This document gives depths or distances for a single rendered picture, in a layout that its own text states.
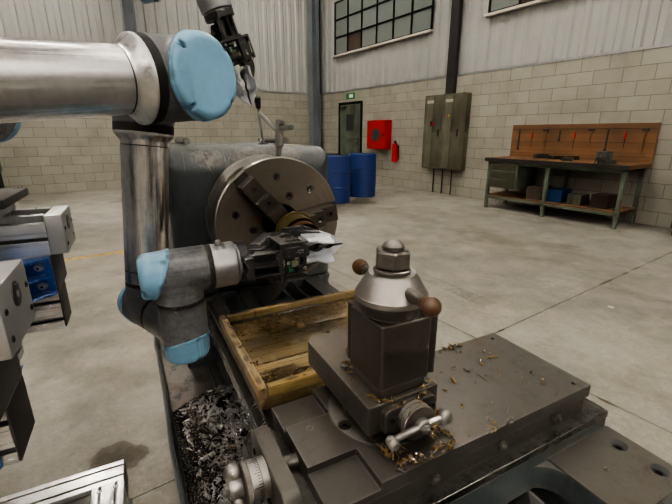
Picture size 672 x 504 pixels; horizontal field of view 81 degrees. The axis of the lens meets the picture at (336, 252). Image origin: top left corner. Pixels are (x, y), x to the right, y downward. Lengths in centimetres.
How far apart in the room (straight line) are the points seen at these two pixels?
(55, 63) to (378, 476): 55
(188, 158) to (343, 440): 80
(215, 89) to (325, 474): 51
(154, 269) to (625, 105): 719
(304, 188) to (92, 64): 55
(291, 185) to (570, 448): 73
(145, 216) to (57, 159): 1023
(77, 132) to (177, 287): 1036
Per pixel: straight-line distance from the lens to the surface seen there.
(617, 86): 754
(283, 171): 96
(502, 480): 56
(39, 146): 1096
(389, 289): 40
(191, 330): 69
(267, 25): 1256
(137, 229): 76
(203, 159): 108
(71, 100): 57
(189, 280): 66
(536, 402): 58
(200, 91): 61
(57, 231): 108
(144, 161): 75
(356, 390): 46
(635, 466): 66
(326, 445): 47
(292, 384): 68
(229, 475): 46
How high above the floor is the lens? 129
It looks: 17 degrees down
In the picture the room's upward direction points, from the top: straight up
